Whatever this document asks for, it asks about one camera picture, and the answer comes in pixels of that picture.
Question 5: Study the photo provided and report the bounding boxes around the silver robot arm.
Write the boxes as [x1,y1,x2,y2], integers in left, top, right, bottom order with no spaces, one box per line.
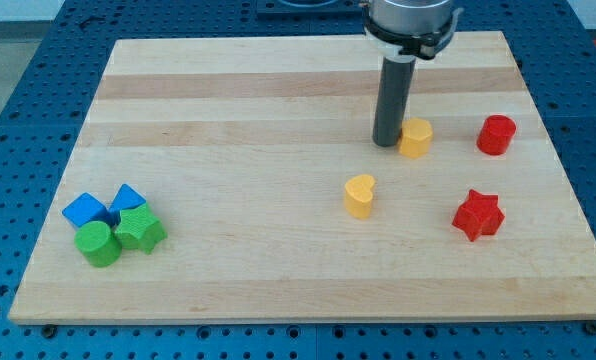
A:
[363,0,464,63]

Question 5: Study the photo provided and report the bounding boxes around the yellow heart block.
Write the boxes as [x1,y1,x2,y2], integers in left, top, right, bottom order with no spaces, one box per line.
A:
[343,174,376,219]

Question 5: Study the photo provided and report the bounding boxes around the wooden board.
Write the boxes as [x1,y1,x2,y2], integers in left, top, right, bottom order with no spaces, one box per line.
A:
[9,31,596,325]

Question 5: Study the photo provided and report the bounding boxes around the dark grey cylindrical pointer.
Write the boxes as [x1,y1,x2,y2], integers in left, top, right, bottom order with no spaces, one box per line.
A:
[372,58,415,147]

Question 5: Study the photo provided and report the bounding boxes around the yellow hexagon block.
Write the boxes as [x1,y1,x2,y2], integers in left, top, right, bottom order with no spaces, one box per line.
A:
[398,118,433,158]

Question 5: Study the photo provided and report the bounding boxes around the green star block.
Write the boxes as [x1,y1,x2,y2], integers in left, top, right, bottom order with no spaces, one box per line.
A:
[114,203,168,255]

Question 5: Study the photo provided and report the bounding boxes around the blue triangle block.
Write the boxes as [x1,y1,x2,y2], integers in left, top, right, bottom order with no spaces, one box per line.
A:
[109,183,146,225]

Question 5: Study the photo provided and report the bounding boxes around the red star block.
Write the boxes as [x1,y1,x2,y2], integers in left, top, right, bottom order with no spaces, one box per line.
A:
[452,189,505,242]

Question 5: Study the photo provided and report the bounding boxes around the red cylinder block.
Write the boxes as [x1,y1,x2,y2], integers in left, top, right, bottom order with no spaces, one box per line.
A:
[476,114,517,156]

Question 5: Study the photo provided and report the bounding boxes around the green cylinder block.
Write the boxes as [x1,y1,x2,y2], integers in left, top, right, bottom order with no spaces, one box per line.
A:
[74,221,122,268]

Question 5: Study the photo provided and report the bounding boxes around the blue cube block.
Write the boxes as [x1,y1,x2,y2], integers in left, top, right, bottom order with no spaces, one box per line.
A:
[62,193,114,228]

